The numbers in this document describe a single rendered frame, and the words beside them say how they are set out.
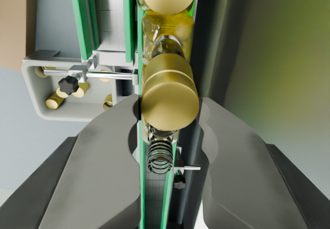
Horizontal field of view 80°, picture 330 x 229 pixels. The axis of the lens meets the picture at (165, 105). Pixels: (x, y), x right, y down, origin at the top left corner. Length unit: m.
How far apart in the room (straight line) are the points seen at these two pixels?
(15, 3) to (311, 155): 0.59
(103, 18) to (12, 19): 0.25
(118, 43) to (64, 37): 0.21
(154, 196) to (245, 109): 0.54
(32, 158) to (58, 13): 0.58
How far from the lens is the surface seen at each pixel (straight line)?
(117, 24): 0.43
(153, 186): 0.71
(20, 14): 0.60
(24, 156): 0.96
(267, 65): 0.26
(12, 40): 0.63
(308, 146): 0.20
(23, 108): 0.79
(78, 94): 0.60
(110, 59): 0.44
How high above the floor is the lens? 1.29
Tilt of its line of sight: 57 degrees down
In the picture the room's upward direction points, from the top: 179 degrees clockwise
